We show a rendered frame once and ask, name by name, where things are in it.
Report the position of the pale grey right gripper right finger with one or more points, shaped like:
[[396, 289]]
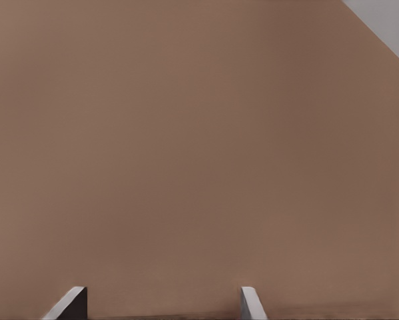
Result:
[[252, 304]]

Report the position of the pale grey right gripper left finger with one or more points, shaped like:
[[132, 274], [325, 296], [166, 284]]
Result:
[[73, 305]]

